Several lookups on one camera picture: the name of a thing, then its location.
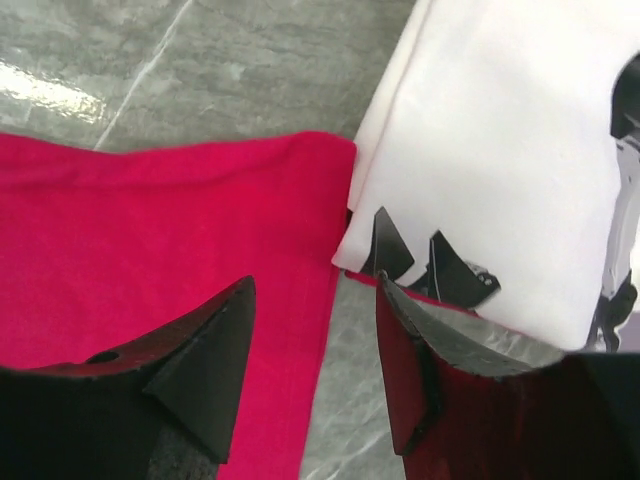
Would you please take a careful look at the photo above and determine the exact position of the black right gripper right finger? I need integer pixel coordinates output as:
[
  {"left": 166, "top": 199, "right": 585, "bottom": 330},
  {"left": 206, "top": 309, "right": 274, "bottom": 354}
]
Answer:
[{"left": 376, "top": 274, "right": 639, "bottom": 479}]

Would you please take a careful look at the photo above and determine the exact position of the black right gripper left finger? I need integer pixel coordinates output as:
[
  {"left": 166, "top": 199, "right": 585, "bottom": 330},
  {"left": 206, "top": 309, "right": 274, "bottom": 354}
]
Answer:
[{"left": 1, "top": 276, "right": 256, "bottom": 479}]

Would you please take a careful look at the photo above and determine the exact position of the crimson red t shirt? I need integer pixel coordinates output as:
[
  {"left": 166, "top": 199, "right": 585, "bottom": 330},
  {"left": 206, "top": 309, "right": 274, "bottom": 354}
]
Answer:
[{"left": 1, "top": 132, "right": 356, "bottom": 479}]

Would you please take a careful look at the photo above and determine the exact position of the folded white printed t shirt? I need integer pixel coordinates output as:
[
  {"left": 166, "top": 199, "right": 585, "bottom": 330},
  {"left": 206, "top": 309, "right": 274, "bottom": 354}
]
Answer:
[{"left": 333, "top": 1, "right": 639, "bottom": 353}]

